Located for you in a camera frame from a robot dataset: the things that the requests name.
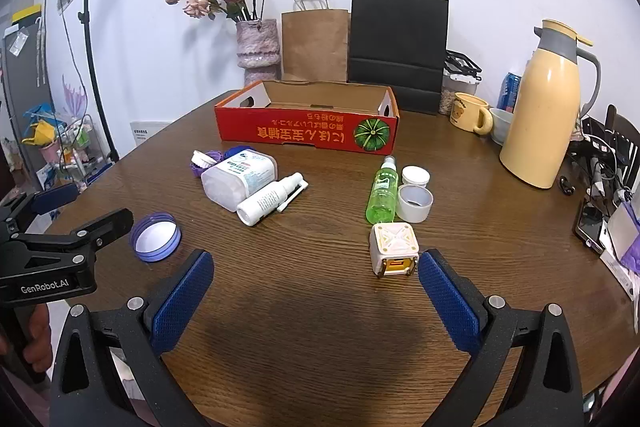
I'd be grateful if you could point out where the black smartphone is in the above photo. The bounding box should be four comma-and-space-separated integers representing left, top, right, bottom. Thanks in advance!
572, 197, 608, 254

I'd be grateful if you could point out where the white square lidded container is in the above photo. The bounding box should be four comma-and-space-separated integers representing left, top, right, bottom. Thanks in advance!
369, 222, 419, 280

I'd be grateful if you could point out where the brown paper bag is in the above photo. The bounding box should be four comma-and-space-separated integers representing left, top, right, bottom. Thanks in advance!
281, 0, 350, 82

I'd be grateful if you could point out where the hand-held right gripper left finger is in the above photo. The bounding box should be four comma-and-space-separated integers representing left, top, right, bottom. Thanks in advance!
50, 249, 216, 427

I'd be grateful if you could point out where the black light stand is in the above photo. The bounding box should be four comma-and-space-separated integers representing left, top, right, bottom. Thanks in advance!
47, 0, 121, 165

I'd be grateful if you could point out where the white plastic jar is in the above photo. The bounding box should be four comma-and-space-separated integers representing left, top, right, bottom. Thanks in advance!
201, 150, 279, 212

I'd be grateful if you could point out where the purple gear-shaped lid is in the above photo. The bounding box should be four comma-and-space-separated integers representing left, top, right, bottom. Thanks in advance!
189, 149, 223, 179

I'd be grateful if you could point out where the black paper bag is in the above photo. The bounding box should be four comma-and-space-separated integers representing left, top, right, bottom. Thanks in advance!
347, 0, 450, 114

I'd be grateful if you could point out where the yellow thermos jug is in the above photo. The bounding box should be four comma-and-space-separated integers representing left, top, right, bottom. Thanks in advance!
499, 19, 602, 189

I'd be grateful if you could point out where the purple cloth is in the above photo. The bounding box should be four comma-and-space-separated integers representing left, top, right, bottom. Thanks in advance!
617, 202, 640, 275

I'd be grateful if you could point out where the purple round lid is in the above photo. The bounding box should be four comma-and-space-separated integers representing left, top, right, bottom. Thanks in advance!
130, 212, 182, 263

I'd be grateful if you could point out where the person's left hand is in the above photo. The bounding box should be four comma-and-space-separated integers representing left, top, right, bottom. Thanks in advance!
24, 304, 53, 362

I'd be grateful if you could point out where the white spray bottle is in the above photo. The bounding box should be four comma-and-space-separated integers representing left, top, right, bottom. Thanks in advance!
236, 172, 308, 227

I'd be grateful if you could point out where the green spray bottle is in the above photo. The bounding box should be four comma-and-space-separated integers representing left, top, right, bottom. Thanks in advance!
365, 155, 399, 224

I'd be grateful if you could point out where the pink mottled vase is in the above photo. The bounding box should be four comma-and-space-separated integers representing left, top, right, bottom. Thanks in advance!
236, 19, 281, 84

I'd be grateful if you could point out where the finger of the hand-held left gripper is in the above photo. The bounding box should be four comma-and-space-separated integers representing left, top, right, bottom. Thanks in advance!
20, 208, 135, 265
0, 183, 81, 235

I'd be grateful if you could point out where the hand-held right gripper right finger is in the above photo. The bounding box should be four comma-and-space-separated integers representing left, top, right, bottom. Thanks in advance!
417, 249, 586, 427

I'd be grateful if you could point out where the grey cabinet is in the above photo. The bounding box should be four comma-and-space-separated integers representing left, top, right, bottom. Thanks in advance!
0, 19, 56, 172

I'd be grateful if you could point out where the glass jar of oats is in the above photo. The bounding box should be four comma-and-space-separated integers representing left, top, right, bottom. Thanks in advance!
438, 50, 482, 116

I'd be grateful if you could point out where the cluttered shelf cart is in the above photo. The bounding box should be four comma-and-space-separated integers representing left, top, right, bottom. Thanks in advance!
20, 104, 108, 188

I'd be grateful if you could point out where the red cardboard box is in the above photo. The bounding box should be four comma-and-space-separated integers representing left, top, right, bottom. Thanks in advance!
215, 81, 400, 155

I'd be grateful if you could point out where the yellow bear mug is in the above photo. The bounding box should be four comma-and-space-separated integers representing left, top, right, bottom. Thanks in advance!
448, 92, 494, 136

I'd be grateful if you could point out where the blue drink can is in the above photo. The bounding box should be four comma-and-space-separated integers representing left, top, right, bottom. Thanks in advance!
496, 72, 522, 112

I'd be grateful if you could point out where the small white cup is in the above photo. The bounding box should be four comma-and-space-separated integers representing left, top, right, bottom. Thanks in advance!
401, 165, 431, 188

